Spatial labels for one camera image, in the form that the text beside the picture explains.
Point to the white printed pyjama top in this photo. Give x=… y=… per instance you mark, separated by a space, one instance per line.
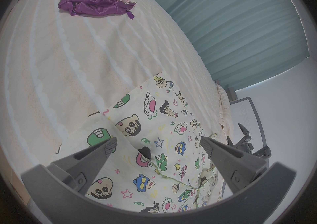
x=153 y=131

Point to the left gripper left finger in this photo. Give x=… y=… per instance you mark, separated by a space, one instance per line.
x=83 y=166

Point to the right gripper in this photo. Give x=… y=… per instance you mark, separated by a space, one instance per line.
x=246 y=146

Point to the blue-green curtain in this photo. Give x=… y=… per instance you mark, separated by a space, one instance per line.
x=235 y=19

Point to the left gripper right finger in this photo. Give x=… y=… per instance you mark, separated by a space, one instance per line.
x=234 y=166

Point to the bed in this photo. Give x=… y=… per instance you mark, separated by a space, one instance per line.
x=62 y=57

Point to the cream pillow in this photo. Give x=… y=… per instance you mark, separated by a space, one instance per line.
x=225 y=114

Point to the grey bedside table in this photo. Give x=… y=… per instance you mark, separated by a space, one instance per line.
x=231 y=93

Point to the purple satin garment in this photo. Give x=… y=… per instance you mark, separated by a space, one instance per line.
x=91 y=2

